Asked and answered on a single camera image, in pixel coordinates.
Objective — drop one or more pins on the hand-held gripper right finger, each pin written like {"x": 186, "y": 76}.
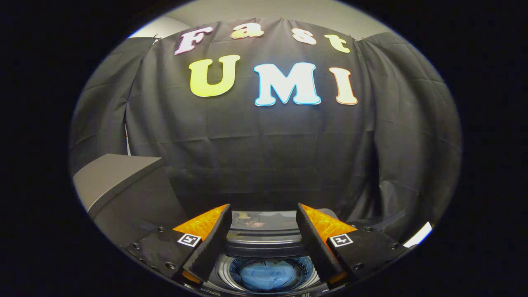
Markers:
{"x": 315, "y": 243}

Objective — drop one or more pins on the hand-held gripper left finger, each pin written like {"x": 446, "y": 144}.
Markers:
{"x": 214, "y": 239}

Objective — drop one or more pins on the light blue polo shirt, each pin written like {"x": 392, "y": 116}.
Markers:
{"x": 268, "y": 277}

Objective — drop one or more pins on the black backdrop cloth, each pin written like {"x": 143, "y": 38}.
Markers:
{"x": 264, "y": 156}

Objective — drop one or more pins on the white flat board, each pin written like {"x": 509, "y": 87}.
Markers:
{"x": 418, "y": 236}

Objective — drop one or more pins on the grey cabinet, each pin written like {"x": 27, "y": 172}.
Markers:
{"x": 111, "y": 173}

